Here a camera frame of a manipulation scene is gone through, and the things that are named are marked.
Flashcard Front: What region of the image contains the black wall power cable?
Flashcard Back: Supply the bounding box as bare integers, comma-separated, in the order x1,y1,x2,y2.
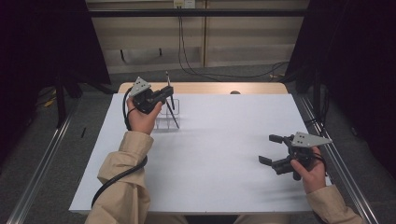
177,15,290,82

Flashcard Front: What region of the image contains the yellow object on floor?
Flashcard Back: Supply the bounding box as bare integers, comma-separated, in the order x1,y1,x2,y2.
43,96,58,108

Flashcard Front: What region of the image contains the person's left hand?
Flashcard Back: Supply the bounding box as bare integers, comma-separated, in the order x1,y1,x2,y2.
125,96,163,135

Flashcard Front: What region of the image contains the black curtain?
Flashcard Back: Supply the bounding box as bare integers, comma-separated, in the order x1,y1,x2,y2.
284,0,396,181
0,0,111,162

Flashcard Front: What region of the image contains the clear plastic divided organizer box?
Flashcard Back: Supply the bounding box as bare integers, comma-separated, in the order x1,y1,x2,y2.
153,98,181,131

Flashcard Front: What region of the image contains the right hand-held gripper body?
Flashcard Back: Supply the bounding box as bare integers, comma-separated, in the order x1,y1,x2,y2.
271,132,333,181

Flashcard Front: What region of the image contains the person's right hand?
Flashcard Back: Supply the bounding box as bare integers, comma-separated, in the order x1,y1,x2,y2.
290,147,328,194

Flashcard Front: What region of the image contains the orange-tipped black makeup brush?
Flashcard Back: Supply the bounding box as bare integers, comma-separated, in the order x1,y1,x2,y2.
164,101,180,129

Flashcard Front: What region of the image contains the person's right leg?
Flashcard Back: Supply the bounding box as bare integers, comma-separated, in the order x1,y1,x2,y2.
234,214,292,224

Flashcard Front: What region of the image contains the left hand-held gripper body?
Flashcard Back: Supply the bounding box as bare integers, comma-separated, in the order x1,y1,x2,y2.
128,77,163,115

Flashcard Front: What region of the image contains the black metal stand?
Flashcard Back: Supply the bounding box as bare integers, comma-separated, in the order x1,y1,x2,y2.
54,73,68,129
312,68,321,122

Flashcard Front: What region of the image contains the thin black makeup brush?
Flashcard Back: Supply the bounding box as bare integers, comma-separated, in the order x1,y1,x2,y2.
165,71,176,111

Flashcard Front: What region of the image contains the white wall power outlet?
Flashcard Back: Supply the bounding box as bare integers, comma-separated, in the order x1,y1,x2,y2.
173,0,196,9

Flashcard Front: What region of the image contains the aluminium floor rail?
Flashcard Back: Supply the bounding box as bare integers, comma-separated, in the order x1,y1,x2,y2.
6,99,78,224
298,94,379,224

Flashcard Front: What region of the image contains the white table cover board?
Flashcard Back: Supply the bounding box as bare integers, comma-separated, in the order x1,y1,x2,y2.
68,92,332,216

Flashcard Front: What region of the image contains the black horizontal frame bar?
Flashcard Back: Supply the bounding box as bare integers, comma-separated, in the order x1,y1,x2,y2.
88,8,309,18

